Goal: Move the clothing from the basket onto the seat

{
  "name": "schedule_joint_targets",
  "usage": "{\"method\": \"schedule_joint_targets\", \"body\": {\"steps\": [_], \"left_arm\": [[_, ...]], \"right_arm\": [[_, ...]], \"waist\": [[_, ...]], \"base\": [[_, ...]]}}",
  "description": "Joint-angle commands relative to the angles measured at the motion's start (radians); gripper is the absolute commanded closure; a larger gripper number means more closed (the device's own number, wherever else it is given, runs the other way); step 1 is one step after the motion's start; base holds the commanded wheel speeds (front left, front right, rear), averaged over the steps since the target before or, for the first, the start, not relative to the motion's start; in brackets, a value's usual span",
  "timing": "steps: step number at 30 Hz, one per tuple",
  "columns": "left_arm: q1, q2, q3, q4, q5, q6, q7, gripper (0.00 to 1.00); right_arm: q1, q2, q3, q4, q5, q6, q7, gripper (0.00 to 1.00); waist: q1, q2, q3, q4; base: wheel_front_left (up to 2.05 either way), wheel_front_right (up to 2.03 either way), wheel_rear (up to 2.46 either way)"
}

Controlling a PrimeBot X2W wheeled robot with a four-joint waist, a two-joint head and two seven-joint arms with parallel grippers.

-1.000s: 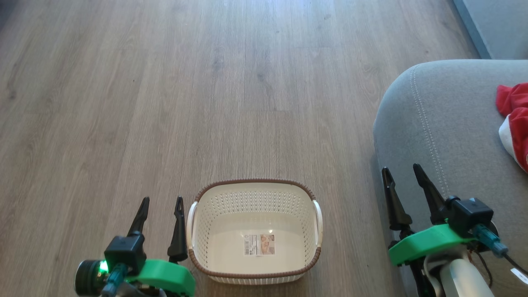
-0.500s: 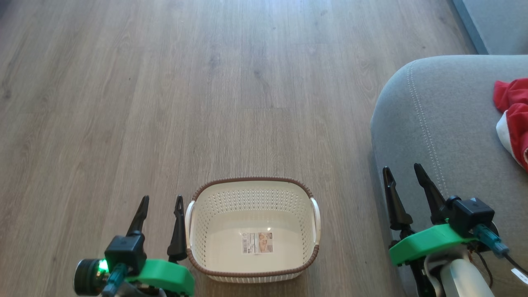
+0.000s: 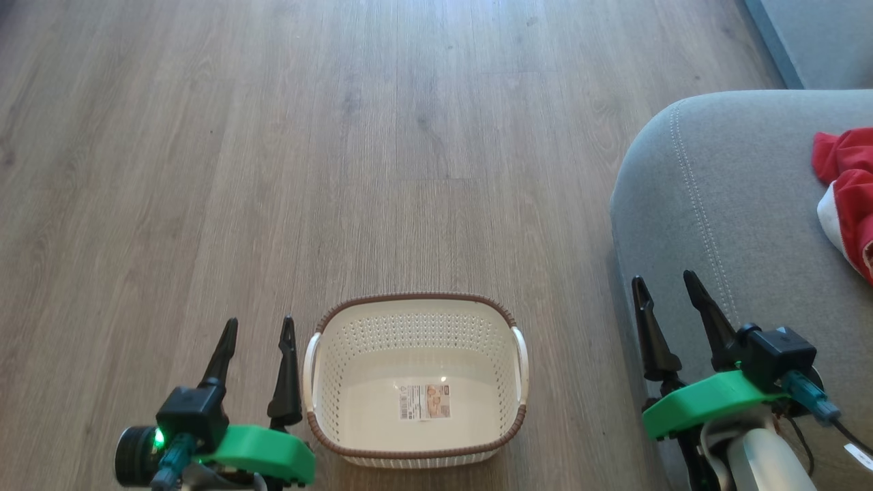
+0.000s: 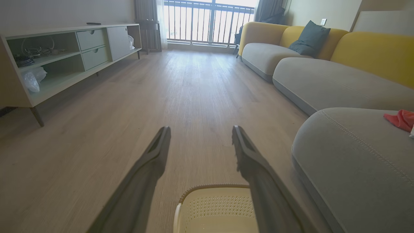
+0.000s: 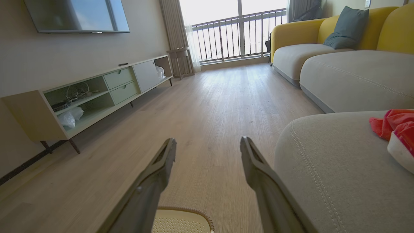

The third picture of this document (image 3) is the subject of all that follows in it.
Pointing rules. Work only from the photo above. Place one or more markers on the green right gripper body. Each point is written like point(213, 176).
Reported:
point(702, 402)

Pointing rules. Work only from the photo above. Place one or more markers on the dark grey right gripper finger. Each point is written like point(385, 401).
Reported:
point(719, 337)
point(658, 348)

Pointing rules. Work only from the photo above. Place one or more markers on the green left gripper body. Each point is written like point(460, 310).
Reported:
point(266, 450)

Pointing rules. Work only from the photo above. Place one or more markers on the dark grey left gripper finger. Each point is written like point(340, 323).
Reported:
point(286, 389)
point(222, 361)

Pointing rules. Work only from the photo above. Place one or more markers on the red and white garment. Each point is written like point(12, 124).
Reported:
point(852, 198)

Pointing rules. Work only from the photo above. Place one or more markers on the white and grey left arm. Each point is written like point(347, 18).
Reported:
point(133, 457)

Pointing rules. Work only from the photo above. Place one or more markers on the grey fabric sofa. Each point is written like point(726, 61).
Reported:
point(736, 204)

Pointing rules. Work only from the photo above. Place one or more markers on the blue-grey sofa section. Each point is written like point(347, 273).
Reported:
point(818, 41)

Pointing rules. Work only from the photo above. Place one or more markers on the white product label sticker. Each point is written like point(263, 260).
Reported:
point(424, 402)

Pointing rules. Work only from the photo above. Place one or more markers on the cream plastic laundry basket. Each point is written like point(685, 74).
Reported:
point(416, 327)

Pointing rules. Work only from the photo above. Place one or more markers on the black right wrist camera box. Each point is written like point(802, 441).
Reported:
point(777, 354)

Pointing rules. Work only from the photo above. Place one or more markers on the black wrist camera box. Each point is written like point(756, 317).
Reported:
point(191, 416)
point(777, 354)

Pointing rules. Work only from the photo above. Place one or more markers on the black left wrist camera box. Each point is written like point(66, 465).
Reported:
point(191, 416)

